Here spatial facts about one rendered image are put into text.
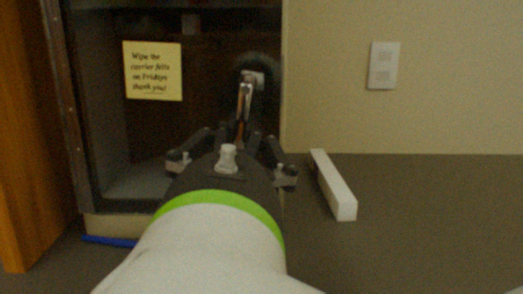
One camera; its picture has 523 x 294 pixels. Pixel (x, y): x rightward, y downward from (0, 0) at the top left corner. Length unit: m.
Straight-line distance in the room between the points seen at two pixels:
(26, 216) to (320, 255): 0.43
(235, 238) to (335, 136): 0.85
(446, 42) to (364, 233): 0.56
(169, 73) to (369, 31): 0.58
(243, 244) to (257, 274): 0.03
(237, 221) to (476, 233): 0.58
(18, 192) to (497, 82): 1.05
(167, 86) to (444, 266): 0.47
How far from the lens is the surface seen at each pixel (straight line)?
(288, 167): 0.37
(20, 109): 0.62
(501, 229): 0.77
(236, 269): 0.16
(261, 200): 0.24
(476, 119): 1.13
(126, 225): 0.66
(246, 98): 0.47
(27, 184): 0.64
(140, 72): 0.54
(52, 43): 0.59
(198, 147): 0.41
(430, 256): 0.65
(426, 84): 1.05
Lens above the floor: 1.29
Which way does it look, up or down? 21 degrees down
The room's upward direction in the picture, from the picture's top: straight up
